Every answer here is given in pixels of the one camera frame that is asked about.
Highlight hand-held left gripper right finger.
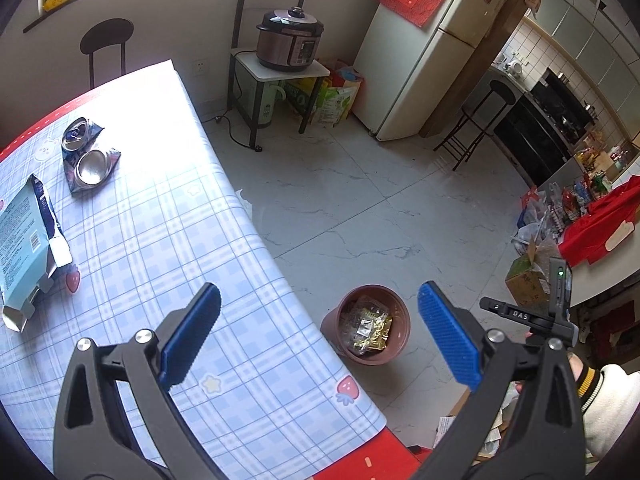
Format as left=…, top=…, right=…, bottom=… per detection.
left=415, top=281, right=587, bottom=480

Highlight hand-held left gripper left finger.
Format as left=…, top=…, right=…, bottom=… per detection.
left=52, top=282, right=226, bottom=480

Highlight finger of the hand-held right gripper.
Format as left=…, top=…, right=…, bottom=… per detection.
left=479, top=296, right=550, bottom=326

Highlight gold foil snack wrapper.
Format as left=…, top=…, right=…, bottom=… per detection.
left=345, top=307, right=393, bottom=351

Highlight brown plastic bin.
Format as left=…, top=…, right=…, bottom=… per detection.
left=320, top=285, right=412, bottom=366

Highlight person's right forearm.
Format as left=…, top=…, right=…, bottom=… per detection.
left=567, top=352, right=640, bottom=466

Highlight green cardboard box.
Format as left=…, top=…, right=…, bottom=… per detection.
left=505, top=255, right=551, bottom=311

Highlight clear plastic bag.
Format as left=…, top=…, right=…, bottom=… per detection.
left=510, top=185, right=568, bottom=261

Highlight red garment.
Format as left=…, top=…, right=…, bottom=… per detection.
left=557, top=176, right=640, bottom=266

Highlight box of papers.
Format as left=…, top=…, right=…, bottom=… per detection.
left=434, top=382, right=523, bottom=461

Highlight group of bottles and packets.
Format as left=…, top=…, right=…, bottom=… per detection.
left=550, top=132, right=640, bottom=211

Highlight black kitchen stove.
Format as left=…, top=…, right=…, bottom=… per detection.
left=492, top=67, right=598, bottom=188

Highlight flattened blue can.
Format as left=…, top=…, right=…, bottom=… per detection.
left=64, top=147, right=122, bottom=196

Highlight blue and white carton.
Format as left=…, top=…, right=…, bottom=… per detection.
left=0, top=173, right=74, bottom=333

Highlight black folding stool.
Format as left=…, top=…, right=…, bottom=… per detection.
left=432, top=80, right=518, bottom=171

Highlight pale green plastic jug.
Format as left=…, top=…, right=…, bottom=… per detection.
left=252, top=82, right=287, bottom=128

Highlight green printed sack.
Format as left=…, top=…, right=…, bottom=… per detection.
left=312, top=86, right=359, bottom=127

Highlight cream refrigerator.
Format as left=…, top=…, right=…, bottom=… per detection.
left=352, top=0, right=526, bottom=142

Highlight black metal rack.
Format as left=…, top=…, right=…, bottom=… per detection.
left=227, top=0, right=332, bottom=150

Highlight red paper bag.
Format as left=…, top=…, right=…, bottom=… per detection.
left=331, top=63, right=365, bottom=92

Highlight grey kitchen cabinets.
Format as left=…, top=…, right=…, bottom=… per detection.
left=532, top=0, right=640, bottom=126

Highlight electric pressure cooker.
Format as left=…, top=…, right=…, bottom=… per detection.
left=255, top=6, right=326, bottom=73

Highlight black round stool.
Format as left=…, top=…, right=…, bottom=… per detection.
left=80, top=18, right=135, bottom=90

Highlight black power cable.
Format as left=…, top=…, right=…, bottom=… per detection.
left=214, top=85, right=263, bottom=153

